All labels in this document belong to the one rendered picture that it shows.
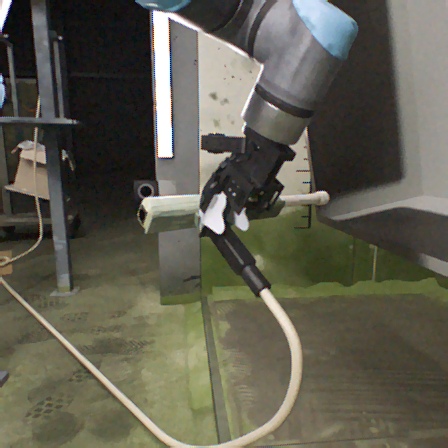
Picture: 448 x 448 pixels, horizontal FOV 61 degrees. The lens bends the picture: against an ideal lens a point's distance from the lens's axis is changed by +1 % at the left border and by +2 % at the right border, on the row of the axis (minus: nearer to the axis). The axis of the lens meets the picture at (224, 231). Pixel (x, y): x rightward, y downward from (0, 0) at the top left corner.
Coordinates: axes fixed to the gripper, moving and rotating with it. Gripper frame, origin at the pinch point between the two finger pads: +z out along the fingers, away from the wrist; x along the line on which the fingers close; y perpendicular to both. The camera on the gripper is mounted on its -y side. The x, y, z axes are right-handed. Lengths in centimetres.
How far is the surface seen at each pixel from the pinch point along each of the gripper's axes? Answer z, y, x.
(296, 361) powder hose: 2.1, 26.7, -1.1
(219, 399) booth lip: 49, 15, 15
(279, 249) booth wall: 53, -31, 84
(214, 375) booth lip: 54, 7, 21
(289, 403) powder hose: 8.4, 29.9, -1.1
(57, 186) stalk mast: 73, -106, 14
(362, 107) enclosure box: -18, -23, 63
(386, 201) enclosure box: 2, -3, 72
